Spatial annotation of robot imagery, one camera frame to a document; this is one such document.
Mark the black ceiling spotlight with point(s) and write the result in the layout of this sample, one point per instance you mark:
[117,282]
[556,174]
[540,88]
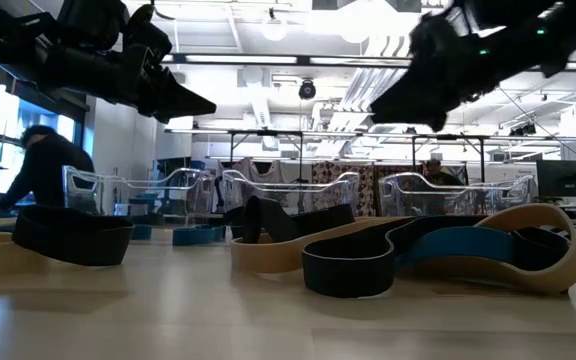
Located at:
[307,90]

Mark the long ceiling light bar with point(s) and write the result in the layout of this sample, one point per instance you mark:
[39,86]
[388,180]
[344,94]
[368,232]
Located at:
[243,59]

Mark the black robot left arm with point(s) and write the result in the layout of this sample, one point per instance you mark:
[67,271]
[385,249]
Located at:
[28,50]

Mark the pale hanging cloth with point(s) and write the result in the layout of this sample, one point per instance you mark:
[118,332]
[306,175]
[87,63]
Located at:
[263,170]

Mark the black metal rack frame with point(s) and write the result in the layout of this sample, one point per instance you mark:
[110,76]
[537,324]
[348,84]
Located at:
[300,150]

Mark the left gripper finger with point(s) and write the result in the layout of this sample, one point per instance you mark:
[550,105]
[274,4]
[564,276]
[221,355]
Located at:
[183,102]

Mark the black rubber band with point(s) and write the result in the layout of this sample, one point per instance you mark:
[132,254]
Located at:
[348,272]
[73,240]
[268,220]

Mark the patterned hanging cloth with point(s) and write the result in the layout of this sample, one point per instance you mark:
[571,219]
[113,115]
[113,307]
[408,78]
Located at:
[325,170]

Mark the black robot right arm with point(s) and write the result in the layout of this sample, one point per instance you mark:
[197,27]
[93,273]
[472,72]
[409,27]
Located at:
[568,25]

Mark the clear plastic basket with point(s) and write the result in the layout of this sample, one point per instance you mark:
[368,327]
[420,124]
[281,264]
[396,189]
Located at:
[168,176]
[233,187]
[393,192]

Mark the black computer monitor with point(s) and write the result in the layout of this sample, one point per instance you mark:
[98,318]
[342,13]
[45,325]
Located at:
[565,177]

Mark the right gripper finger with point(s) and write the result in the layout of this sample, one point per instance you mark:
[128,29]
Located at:
[408,102]

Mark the large room window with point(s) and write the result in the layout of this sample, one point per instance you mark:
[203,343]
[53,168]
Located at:
[5,120]

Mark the round white pendant lamp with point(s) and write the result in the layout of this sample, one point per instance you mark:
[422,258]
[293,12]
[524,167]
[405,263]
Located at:
[274,29]

